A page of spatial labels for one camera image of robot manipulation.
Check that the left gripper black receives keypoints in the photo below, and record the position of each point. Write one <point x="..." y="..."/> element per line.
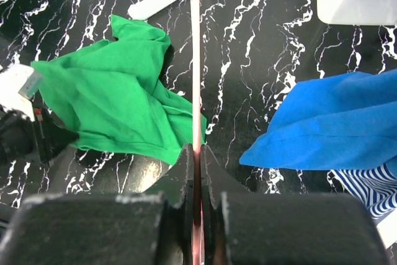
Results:
<point x="39" y="141"/>

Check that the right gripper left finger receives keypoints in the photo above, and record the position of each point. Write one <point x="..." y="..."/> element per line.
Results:
<point x="153" y="227"/>

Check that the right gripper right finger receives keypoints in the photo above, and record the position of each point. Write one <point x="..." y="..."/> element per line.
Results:
<point x="242" y="227"/>

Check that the pink hanger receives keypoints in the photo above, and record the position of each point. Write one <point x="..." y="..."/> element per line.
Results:
<point x="197" y="250"/>

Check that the green tank top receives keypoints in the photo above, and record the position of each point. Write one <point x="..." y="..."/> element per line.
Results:
<point x="110" y="94"/>

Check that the blue white striped top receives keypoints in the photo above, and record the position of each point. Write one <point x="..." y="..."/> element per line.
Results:
<point x="375" y="188"/>

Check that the blue tank top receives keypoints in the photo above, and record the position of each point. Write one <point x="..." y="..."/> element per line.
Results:
<point x="340" y="122"/>

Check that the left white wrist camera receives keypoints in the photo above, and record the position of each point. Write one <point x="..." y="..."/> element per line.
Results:
<point x="19" y="83"/>

